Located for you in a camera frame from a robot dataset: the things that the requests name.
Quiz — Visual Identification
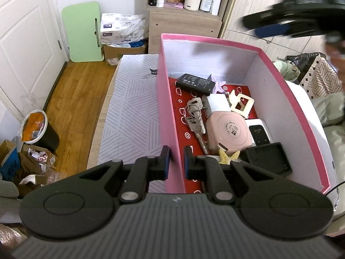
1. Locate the cardboard box on floor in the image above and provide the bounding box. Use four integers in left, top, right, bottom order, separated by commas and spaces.
103, 43, 147, 66

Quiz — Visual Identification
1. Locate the white pocket wifi device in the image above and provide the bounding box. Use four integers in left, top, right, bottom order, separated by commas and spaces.
245, 119, 273, 146

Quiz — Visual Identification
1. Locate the black trash bin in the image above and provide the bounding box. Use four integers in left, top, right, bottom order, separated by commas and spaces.
20, 109, 60, 152

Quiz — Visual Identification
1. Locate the yellow starfish toy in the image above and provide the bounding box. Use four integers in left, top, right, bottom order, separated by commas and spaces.
219, 148, 240, 165

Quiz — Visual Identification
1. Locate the white jar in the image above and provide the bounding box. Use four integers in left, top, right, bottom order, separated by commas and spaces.
184, 0, 201, 11

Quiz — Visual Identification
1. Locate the pink storage box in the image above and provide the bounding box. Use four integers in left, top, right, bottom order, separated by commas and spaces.
157, 34, 337, 193

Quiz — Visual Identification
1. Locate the green folding board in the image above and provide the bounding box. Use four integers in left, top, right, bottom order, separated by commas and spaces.
61, 2, 104, 63

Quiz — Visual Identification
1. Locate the green plush toy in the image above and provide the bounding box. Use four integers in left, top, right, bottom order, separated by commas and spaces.
273, 60, 301, 82

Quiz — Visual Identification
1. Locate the wooden shelf cabinet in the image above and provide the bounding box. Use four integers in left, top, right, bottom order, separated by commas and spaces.
146, 0, 235, 54

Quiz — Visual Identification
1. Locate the silver key bunch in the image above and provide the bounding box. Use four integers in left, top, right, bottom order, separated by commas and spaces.
184, 97, 209, 155

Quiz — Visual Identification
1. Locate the white tissue pack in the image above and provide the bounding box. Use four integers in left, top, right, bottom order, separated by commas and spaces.
99, 13, 149, 44

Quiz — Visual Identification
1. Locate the white paper roll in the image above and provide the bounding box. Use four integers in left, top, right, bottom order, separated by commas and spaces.
210, 0, 221, 16

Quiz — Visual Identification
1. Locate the black battery pack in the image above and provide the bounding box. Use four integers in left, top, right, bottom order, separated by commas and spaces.
176, 73, 215, 96

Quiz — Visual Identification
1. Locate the purple small toy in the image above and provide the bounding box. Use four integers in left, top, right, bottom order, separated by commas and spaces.
208, 74, 226, 94

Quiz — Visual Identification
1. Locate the pink round tape measure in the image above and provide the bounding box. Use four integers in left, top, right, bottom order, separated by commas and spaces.
206, 111, 252, 155

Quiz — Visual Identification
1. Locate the white charger plug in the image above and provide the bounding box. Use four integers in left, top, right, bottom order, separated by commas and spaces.
201, 94, 230, 118

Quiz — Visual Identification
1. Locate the wooden wardrobe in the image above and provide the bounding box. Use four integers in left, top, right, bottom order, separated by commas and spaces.
221, 0, 337, 61

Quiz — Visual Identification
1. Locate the white door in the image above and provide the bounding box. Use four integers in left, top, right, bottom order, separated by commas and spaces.
1, 0, 66, 116

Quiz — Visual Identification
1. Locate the red glasses cloth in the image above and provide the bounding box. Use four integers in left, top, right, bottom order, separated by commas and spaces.
169, 78, 258, 194

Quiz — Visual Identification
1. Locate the patterned tote bag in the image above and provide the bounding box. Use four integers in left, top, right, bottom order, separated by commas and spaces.
299, 56, 343, 99

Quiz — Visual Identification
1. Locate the black square case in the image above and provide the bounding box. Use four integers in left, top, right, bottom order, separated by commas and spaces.
244, 142, 292, 177

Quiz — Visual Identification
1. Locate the cream hair claw clip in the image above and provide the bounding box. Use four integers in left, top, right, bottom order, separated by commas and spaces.
228, 90, 255, 119

